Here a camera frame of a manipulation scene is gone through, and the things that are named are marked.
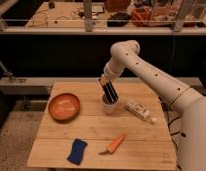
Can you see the black object on shelf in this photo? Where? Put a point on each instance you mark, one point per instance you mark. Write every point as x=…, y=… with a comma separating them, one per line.
x=119, y=19

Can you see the white ceramic cup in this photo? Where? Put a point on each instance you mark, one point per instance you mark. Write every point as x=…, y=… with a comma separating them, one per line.
x=107, y=107

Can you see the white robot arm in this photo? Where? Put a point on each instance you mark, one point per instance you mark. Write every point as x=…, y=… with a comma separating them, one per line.
x=182, y=98

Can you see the orange carrot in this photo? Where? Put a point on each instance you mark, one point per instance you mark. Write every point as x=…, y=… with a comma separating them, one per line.
x=112, y=147

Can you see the metal rail shelf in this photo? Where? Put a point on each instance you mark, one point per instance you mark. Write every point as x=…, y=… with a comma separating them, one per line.
x=89, y=17

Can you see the blue eraser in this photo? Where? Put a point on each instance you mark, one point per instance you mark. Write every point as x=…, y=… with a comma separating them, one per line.
x=77, y=151

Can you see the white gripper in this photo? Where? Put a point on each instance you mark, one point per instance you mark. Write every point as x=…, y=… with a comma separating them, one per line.
x=110, y=73

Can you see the wooden board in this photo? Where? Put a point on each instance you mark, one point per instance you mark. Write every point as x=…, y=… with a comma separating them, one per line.
x=146, y=147

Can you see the orange bowl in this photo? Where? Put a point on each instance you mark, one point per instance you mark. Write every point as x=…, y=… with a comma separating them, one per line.
x=64, y=106

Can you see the white glue bottle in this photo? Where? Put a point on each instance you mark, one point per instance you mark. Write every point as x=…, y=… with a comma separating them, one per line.
x=139, y=111

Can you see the red box on shelf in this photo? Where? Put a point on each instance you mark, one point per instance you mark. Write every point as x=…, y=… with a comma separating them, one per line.
x=140, y=17

